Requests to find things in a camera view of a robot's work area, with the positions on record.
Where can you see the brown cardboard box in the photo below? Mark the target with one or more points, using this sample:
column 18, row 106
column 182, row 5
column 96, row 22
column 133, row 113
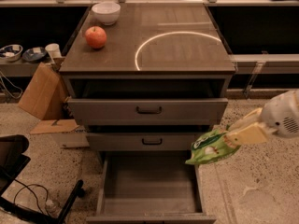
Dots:
column 45, row 94

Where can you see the white ceramic bowl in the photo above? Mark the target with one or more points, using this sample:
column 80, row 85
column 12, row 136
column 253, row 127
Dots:
column 106, row 12

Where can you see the green rice chip bag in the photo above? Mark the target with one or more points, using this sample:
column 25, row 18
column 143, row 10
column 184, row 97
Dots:
column 211, row 147

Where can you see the red apple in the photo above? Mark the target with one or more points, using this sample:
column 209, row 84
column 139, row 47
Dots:
column 96, row 37

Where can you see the white cardboard box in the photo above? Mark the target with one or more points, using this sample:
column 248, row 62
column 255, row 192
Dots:
column 65, row 132

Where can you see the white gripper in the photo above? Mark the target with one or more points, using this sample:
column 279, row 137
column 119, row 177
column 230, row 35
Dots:
column 281, row 115

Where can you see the grey drawer cabinet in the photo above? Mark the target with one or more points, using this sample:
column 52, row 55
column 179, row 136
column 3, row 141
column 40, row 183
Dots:
column 152, row 41

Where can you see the dark blue bowl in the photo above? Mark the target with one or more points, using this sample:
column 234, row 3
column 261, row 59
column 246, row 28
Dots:
column 34, row 55

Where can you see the white paper cup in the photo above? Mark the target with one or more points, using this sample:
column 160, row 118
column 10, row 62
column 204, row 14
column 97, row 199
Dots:
column 53, row 50

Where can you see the blue patterned bowl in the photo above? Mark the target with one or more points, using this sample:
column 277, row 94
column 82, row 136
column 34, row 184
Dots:
column 11, row 53

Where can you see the top grey drawer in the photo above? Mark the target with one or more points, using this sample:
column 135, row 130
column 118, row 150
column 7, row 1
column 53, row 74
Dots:
column 149, row 102

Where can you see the bottom grey drawer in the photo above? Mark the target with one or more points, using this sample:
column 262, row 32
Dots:
column 150, row 187

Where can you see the middle grey drawer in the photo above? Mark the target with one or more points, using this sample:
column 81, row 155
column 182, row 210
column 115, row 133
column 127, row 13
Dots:
column 145, row 138

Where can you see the clear plastic bottle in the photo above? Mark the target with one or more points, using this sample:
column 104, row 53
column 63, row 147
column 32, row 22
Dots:
column 52, row 208

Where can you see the grey drawer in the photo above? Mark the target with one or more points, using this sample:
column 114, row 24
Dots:
column 149, row 102
column 150, row 187
column 145, row 138

